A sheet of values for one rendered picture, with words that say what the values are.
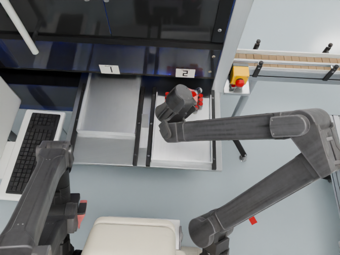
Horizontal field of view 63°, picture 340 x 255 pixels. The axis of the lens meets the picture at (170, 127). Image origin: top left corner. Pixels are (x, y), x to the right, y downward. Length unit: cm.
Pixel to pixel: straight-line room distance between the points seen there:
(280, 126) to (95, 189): 174
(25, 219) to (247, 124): 47
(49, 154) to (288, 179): 53
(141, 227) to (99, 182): 147
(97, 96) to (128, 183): 90
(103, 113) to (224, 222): 82
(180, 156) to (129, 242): 63
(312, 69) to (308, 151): 104
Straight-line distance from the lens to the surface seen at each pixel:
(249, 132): 64
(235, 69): 131
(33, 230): 53
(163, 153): 123
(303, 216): 228
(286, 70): 152
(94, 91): 142
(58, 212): 82
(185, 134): 76
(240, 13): 105
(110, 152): 126
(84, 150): 129
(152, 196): 208
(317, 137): 56
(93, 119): 134
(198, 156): 124
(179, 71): 126
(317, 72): 158
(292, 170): 60
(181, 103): 78
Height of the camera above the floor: 204
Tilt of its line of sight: 64 degrees down
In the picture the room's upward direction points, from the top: 2 degrees clockwise
